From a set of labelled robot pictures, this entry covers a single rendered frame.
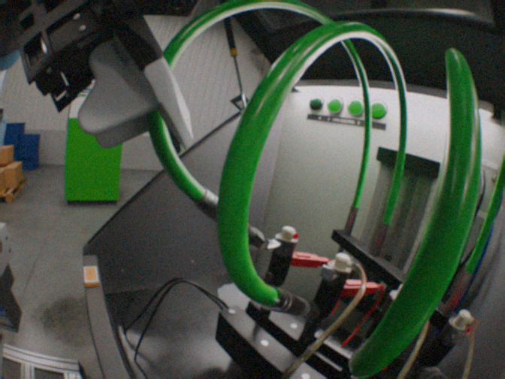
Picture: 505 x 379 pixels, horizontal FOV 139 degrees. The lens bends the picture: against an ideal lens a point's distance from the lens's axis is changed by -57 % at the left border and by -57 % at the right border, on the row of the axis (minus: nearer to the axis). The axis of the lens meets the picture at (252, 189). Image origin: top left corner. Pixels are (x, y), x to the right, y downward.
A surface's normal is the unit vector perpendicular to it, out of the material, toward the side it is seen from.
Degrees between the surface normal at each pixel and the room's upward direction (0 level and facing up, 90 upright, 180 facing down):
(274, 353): 0
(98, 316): 0
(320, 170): 90
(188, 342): 0
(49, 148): 90
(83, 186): 90
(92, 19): 77
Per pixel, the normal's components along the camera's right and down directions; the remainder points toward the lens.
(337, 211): -0.76, 0.00
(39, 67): 0.48, 0.05
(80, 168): 0.64, 0.28
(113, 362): 0.18, -0.96
